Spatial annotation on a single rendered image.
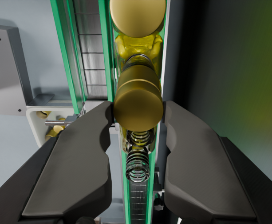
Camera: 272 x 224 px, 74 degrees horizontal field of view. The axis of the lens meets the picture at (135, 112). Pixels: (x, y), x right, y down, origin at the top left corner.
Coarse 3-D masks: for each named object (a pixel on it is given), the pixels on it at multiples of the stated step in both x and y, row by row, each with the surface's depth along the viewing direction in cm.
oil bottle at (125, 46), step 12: (120, 36) 20; (156, 36) 20; (120, 48) 19; (132, 48) 19; (144, 48) 19; (156, 48) 19; (120, 60) 19; (156, 60) 19; (120, 72) 20; (156, 72) 20
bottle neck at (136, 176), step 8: (128, 144) 25; (128, 152) 24; (136, 152) 23; (144, 152) 23; (128, 160) 22; (136, 160) 22; (144, 160) 22; (128, 168) 21; (136, 168) 21; (144, 168) 21; (128, 176) 22; (136, 176) 22; (144, 176) 22
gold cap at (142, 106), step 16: (128, 80) 12; (144, 80) 12; (128, 96) 11; (144, 96) 11; (160, 96) 12; (128, 112) 12; (144, 112) 12; (160, 112) 12; (128, 128) 12; (144, 128) 12
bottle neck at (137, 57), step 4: (132, 56) 18; (136, 56) 18; (140, 56) 18; (144, 56) 18; (128, 60) 17; (132, 60) 16; (136, 60) 16; (140, 60) 16; (144, 60) 16; (148, 60) 17; (128, 64) 16; (132, 64) 15; (136, 64) 15; (140, 64) 15; (144, 64) 15; (148, 64) 16; (152, 64) 17; (124, 68) 16; (152, 68) 16
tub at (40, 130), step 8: (32, 112) 55; (56, 112) 61; (64, 112) 61; (72, 112) 61; (32, 120) 55; (40, 120) 59; (32, 128) 56; (40, 128) 59; (48, 128) 64; (40, 136) 59; (40, 144) 60
